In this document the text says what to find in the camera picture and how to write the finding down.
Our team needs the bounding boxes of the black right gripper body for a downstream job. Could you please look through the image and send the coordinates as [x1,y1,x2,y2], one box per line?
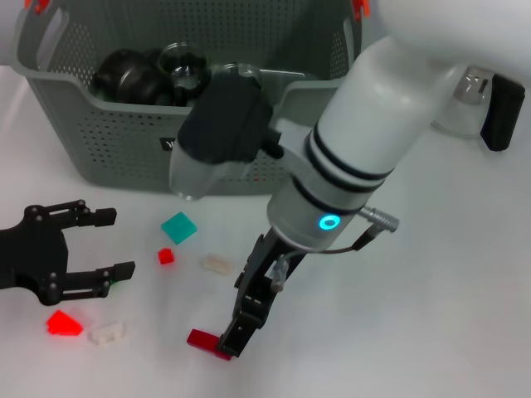
[231,226,309,329]

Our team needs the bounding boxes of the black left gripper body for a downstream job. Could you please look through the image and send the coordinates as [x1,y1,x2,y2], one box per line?
[0,204,71,307]

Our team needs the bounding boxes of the dark red curved toy brick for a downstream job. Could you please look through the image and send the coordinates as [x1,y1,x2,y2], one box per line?
[186,328,233,362]

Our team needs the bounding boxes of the grey perforated plastic storage basket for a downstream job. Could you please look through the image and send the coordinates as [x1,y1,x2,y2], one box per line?
[8,0,372,196]

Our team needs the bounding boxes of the white toy brick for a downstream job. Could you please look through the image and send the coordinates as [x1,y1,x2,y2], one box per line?
[200,252,233,275]
[87,321,129,345]

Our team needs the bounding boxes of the teal square toy brick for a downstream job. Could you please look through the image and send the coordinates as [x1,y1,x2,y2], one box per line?
[160,211,198,245]

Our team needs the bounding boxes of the red sloped toy brick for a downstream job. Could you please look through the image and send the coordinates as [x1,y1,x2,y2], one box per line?
[45,308,85,337]

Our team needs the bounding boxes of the black clay teapot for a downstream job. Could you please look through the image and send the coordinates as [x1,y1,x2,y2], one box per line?
[90,47,163,103]

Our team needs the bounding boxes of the right gripper signal cable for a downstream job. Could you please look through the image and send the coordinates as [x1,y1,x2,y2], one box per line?
[271,206,400,291]

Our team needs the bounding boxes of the right wrist camera housing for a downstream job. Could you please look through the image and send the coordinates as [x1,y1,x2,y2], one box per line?
[168,76,285,202]

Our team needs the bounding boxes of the glass teapot black lid handle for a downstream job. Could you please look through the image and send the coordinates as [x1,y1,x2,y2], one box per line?
[431,65,526,153]

